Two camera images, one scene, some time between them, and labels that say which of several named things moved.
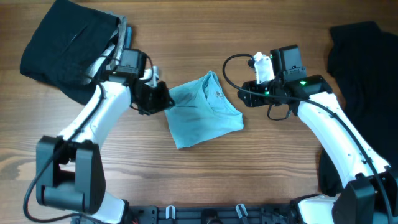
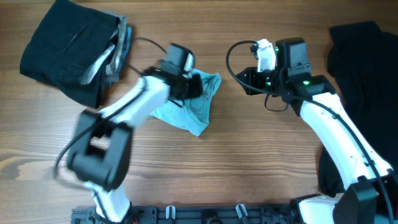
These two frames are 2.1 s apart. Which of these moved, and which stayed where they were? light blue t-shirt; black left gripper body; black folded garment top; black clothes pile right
Moved: light blue t-shirt; black left gripper body
Stayed: black clothes pile right; black folded garment top
